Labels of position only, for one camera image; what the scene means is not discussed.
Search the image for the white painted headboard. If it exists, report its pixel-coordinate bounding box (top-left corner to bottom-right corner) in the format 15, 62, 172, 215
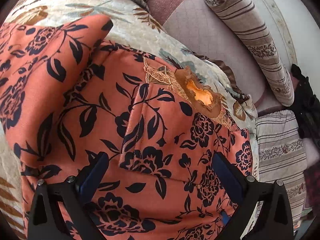
253, 0, 319, 83

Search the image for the orange black floral garment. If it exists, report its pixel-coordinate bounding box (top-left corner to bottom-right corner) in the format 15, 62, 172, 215
0, 13, 254, 240

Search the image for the cream leaf-pattern blanket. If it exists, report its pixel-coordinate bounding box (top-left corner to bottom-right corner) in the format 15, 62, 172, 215
0, 0, 261, 240

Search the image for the dark red plaid cloth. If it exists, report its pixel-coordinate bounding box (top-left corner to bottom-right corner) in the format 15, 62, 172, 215
304, 161, 320, 216

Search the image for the striped rectangular pillow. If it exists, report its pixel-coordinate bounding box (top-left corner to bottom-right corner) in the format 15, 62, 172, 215
256, 110, 307, 230

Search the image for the long striped bolster pillow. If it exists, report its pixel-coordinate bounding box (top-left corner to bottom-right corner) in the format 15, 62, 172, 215
204, 0, 295, 107

